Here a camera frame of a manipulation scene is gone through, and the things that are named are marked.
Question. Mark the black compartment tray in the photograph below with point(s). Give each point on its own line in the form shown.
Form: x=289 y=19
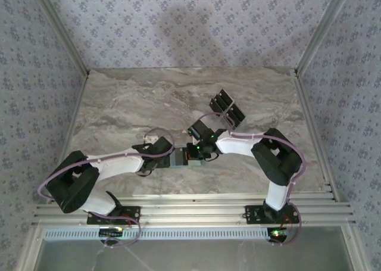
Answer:
x=226 y=108

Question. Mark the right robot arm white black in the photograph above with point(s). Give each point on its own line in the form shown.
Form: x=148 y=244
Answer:
x=238 y=146

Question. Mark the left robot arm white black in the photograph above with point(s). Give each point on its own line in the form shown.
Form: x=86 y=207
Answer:
x=119 y=166

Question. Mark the aluminium extrusion base rails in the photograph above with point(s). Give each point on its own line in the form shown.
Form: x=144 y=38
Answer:
x=193 y=211

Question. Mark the small circuit board with LEDs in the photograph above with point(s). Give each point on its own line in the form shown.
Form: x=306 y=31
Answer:
x=278 y=233
x=111 y=231

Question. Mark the grey metal sheet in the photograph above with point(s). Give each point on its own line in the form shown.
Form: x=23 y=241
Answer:
x=208 y=256

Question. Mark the aluminium side rail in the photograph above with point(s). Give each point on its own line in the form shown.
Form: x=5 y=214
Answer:
x=315 y=134

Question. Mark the aluminium frame bar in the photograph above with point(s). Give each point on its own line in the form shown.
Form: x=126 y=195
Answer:
x=354 y=250
x=31 y=250

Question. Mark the aluminium frame post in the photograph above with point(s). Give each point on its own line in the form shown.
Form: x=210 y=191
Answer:
x=63 y=29
x=323 y=29

